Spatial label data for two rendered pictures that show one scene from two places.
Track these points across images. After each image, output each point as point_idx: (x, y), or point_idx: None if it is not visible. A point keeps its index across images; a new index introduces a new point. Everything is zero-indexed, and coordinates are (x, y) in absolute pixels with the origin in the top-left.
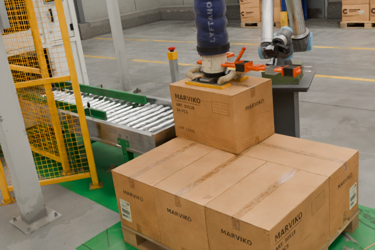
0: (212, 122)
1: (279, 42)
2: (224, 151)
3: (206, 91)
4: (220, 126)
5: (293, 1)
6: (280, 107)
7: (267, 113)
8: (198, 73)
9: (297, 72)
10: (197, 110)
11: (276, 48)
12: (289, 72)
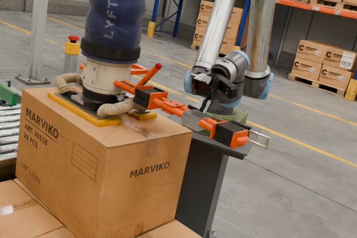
0: (68, 179)
1: (222, 73)
2: (73, 237)
3: (70, 121)
4: (77, 193)
5: (262, 18)
6: (198, 168)
7: (170, 186)
8: (79, 85)
9: (239, 141)
10: (51, 149)
11: (214, 83)
12: (225, 136)
